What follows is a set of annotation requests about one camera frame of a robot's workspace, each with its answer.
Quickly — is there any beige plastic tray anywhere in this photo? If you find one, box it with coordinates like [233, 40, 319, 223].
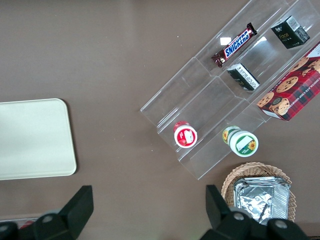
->
[0, 97, 78, 181]

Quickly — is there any red lidded yogurt cup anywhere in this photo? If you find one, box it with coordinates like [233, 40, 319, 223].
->
[173, 120, 199, 149]

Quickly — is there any light wicker basket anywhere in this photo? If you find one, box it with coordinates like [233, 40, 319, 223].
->
[220, 162, 298, 224]

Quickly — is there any clear acrylic stepped stand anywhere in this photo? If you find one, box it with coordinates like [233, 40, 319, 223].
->
[139, 0, 320, 181]

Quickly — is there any Snickers chocolate bar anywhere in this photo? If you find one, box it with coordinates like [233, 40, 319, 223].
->
[210, 22, 258, 69]

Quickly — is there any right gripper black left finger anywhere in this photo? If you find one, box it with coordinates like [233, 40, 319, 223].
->
[0, 185, 94, 240]

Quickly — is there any red chocolate chip cookie box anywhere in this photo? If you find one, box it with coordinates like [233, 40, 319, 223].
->
[256, 40, 320, 122]

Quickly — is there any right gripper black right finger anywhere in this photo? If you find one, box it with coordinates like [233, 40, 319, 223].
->
[199, 184, 311, 240]

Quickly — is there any black box Face print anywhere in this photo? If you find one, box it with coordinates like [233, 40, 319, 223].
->
[270, 15, 311, 50]

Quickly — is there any black box white label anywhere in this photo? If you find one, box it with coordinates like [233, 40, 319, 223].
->
[226, 62, 261, 92]

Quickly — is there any green lidded yogurt cup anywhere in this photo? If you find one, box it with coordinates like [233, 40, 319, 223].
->
[221, 125, 259, 158]

